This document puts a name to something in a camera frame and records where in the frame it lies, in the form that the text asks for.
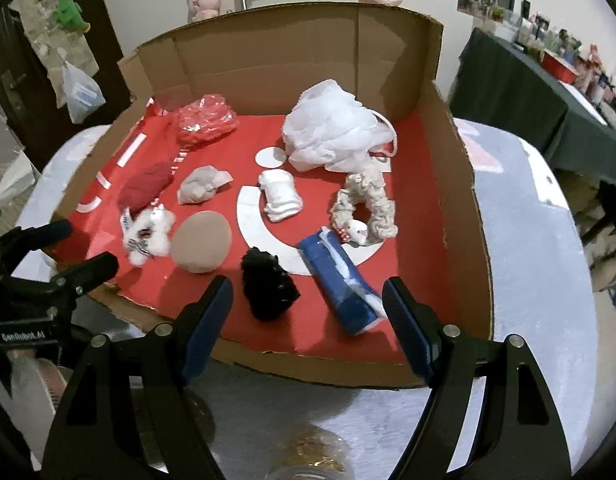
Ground red plastic mesh bag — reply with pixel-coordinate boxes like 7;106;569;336
177;93;239;148

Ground red bowl on side table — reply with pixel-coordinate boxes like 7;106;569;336
540;50;577;84

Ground black scrunchie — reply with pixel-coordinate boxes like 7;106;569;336
241;247;300;322

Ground blue tissue packet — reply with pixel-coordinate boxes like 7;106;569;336
299;226;387;335

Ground green tablecloth side table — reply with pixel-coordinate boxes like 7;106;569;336
449;28;616;186

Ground white plush with plaid bow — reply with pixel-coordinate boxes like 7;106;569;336
120;205;175;268

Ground white folded sock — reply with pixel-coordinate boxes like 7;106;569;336
258;169;303;222

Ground cardboard box red inside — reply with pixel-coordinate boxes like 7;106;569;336
52;2;494;388

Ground beige scrunchie with charm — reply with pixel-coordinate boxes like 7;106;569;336
329;169;398;246

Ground beige round powder puff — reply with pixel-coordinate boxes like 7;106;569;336
170;210;232;274

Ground white plastic bag on door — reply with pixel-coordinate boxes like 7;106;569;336
62;62;106;125

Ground red fuzzy scrunchie with tag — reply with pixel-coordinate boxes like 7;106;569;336
117;162;173;216

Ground white mesh bath pouf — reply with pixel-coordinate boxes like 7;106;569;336
282;79;398;174

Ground green plush on door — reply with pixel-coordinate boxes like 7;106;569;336
53;0;91;34

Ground small jar with yellow capsules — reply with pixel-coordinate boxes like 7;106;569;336
267;426;355;480

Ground white tissue wad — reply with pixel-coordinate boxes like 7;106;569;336
177;166;233;205

